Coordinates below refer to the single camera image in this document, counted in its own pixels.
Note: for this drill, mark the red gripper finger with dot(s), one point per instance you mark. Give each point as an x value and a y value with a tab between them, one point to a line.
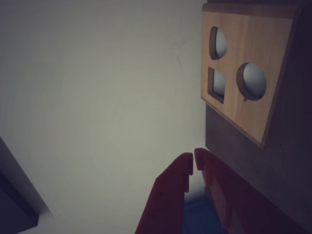
165	197
234	202

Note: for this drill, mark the wooden shape sorter box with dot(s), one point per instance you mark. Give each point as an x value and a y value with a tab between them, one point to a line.
251	36

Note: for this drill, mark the blue clamp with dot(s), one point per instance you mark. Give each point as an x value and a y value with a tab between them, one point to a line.
200	219

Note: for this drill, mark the dark grey board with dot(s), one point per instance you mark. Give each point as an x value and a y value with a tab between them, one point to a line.
12	207

